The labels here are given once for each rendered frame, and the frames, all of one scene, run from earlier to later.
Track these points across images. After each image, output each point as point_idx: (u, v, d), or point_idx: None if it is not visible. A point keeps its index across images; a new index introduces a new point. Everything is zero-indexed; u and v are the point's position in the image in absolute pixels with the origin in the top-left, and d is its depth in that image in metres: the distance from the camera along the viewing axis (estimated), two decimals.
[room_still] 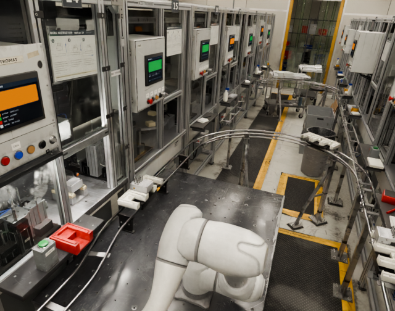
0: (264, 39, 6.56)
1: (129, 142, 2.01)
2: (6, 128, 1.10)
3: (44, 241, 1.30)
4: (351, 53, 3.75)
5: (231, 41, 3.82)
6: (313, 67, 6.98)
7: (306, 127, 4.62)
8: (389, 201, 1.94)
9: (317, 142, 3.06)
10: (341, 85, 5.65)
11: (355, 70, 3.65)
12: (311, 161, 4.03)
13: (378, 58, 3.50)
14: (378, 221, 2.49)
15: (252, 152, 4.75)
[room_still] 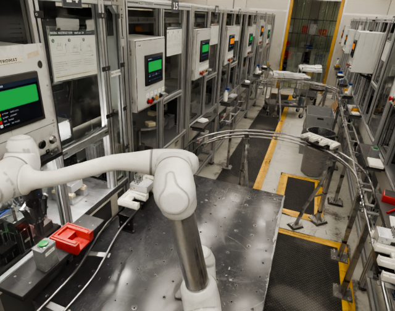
0: (264, 39, 6.56)
1: (129, 142, 2.01)
2: (6, 128, 1.10)
3: (44, 241, 1.30)
4: (351, 53, 3.75)
5: (231, 41, 3.82)
6: (313, 67, 6.98)
7: (306, 127, 4.62)
8: (389, 201, 1.94)
9: (317, 142, 3.06)
10: (341, 85, 5.65)
11: (355, 70, 3.65)
12: (311, 161, 4.03)
13: (378, 58, 3.50)
14: (378, 221, 2.49)
15: (252, 152, 4.75)
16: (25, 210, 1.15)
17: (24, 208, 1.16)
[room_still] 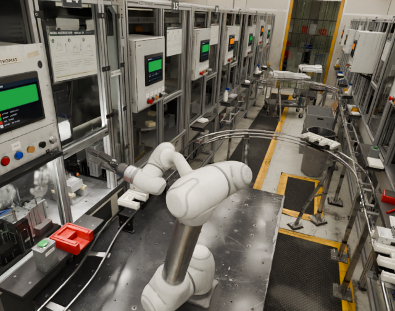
0: (264, 39, 6.56)
1: (129, 142, 2.01)
2: (6, 128, 1.10)
3: (44, 241, 1.30)
4: (351, 53, 3.75)
5: (231, 41, 3.82)
6: (313, 67, 6.98)
7: (306, 127, 4.62)
8: (389, 201, 1.94)
9: (317, 142, 3.06)
10: (341, 85, 5.65)
11: (355, 70, 3.65)
12: (311, 161, 4.03)
13: (378, 58, 3.50)
14: (378, 221, 2.49)
15: (252, 152, 4.75)
16: (113, 162, 1.48)
17: (114, 162, 1.49)
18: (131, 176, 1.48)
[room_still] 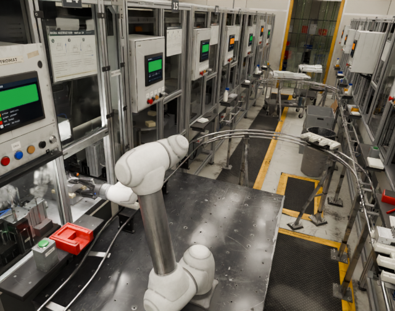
0: (264, 39, 6.56)
1: (129, 142, 2.01)
2: (6, 128, 1.10)
3: (44, 241, 1.30)
4: (351, 53, 3.75)
5: (231, 41, 3.82)
6: (313, 67, 6.98)
7: (306, 127, 4.62)
8: (389, 201, 1.94)
9: (317, 142, 3.06)
10: (341, 85, 5.65)
11: (355, 70, 3.65)
12: (311, 161, 4.03)
13: (378, 58, 3.50)
14: (378, 221, 2.49)
15: (252, 152, 4.75)
16: (90, 181, 1.70)
17: (91, 181, 1.71)
18: (106, 189, 1.66)
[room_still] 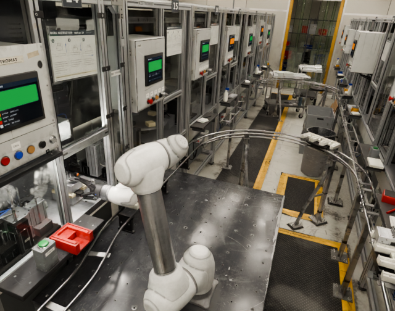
0: (264, 39, 6.56)
1: (129, 142, 2.01)
2: (6, 128, 1.10)
3: (44, 241, 1.30)
4: (351, 53, 3.75)
5: (231, 41, 3.82)
6: (313, 67, 6.98)
7: (306, 127, 4.62)
8: (389, 201, 1.94)
9: (317, 142, 3.06)
10: (341, 85, 5.65)
11: (355, 70, 3.65)
12: (311, 161, 4.03)
13: (378, 58, 3.50)
14: (378, 221, 2.49)
15: (252, 152, 4.75)
16: (91, 182, 1.70)
17: (92, 182, 1.71)
18: (107, 189, 1.66)
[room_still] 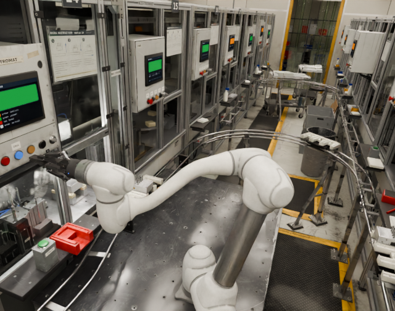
0: (264, 39, 6.56)
1: (129, 142, 2.01)
2: (6, 128, 1.10)
3: (44, 241, 1.30)
4: (351, 53, 3.75)
5: (231, 41, 3.82)
6: (313, 67, 6.98)
7: (306, 127, 4.62)
8: (389, 201, 1.94)
9: (317, 142, 3.06)
10: (341, 85, 5.65)
11: (355, 70, 3.65)
12: (311, 161, 4.03)
13: (378, 58, 3.50)
14: (378, 221, 2.49)
15: None
16: (60, 155, 1.10)
17: (63, 155, 1.10)
18: (86, 166, 1.06)
